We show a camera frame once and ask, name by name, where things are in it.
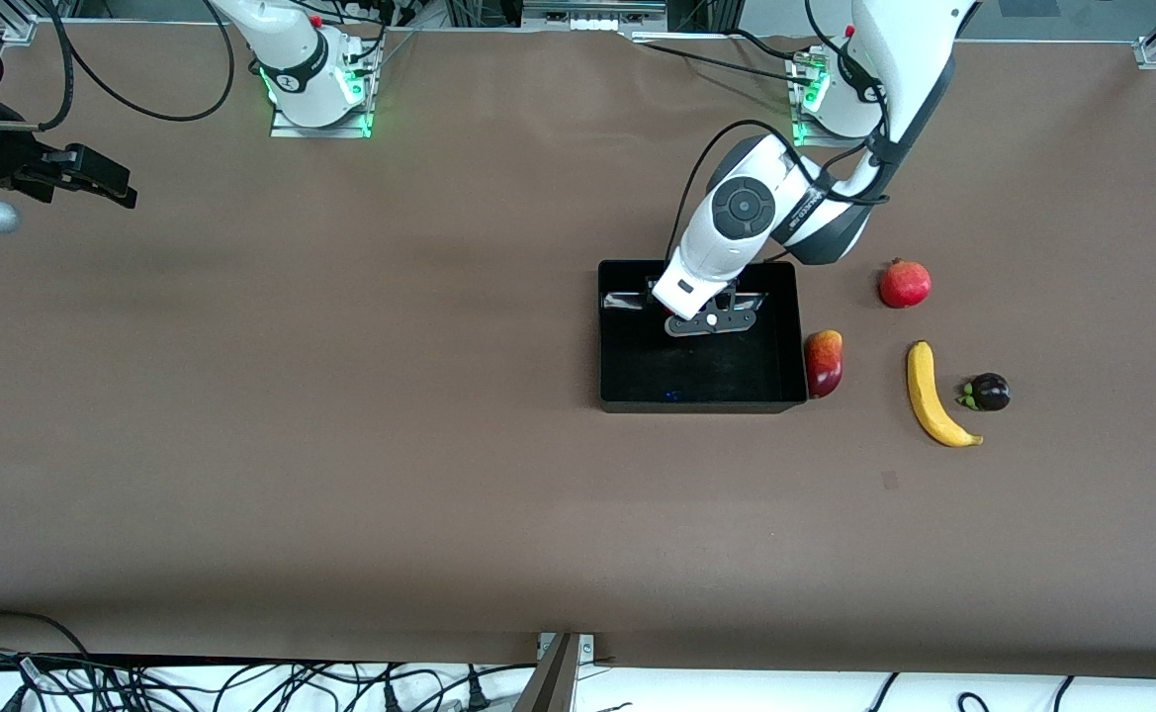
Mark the yellow banana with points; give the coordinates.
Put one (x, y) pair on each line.
(924, 396)

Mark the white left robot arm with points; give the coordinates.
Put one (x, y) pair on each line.
(909, 40)

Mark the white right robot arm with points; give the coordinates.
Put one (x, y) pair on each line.
(291, 49)

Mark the black plastic box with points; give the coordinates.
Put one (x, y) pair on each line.
(637, 376)

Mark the brown table cover mat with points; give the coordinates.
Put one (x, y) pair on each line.
(340, 445)

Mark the grey power strip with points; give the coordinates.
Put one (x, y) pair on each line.
(592, 15)

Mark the red yellow mango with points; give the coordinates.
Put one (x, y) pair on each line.
(824, 364)

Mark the red pomegranate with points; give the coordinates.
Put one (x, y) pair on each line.
(905, 284)

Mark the dark purple mangosteen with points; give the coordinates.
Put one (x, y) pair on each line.
(988, 393)

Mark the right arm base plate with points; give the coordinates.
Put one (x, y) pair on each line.
(320, 132)

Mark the grey metal camera pole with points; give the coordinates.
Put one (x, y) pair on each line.
(550, 682)

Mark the metal clamp bracket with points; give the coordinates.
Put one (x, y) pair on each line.
(587, 648)

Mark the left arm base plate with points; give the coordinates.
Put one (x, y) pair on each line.
(835, 141)

